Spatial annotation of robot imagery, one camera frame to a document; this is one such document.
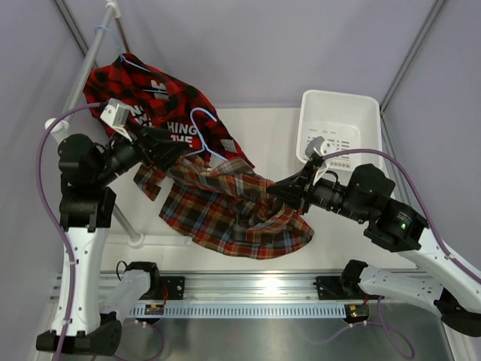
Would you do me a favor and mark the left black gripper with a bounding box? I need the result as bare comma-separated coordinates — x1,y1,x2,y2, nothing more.
93,119,188,187

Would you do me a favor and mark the brown plaid shirt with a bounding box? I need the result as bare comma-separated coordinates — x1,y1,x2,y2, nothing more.
134,156,314,260

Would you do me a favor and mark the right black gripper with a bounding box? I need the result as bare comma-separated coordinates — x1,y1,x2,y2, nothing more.
268,161,371,224

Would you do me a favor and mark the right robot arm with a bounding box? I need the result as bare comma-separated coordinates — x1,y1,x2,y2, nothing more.
267,160,480,337

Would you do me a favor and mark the blue hanger with red shirt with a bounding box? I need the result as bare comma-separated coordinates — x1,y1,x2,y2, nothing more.
95,25,154,74

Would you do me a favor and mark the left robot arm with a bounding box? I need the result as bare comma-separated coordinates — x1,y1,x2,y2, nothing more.
36,128,188,359

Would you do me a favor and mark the white plastic bin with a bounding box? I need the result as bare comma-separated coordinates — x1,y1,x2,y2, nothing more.
295,89,383,163

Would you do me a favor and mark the white clothes rack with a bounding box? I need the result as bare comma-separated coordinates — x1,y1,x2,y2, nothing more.
53,1,192,248

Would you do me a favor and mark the purple cable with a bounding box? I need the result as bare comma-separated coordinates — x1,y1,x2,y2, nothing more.
322,148,481,287
35,103,110,361

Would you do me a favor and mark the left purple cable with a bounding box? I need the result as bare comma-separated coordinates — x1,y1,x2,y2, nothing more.
35,103,110,361

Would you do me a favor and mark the aluminium mounting rail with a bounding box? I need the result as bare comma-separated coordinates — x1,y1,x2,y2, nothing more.
48,268,452,302

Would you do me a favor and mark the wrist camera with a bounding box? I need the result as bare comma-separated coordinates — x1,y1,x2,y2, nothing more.
304,136,331,186
100,98,133,142

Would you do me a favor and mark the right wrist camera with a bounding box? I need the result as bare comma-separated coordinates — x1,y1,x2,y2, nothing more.
304,136,331,186

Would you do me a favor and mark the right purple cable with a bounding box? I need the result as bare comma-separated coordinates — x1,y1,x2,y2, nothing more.
322,148,481,287

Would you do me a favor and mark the white slotted cable duct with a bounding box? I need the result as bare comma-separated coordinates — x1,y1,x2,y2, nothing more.
129,303,346,319

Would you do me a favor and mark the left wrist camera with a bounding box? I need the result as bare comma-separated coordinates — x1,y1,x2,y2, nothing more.
100,98,133,142

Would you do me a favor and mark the red black plaid shirt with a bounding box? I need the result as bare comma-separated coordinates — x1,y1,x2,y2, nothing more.
83,53,252,165

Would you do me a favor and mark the light blue wire hanger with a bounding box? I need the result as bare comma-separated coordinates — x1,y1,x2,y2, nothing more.
189,107,227,161

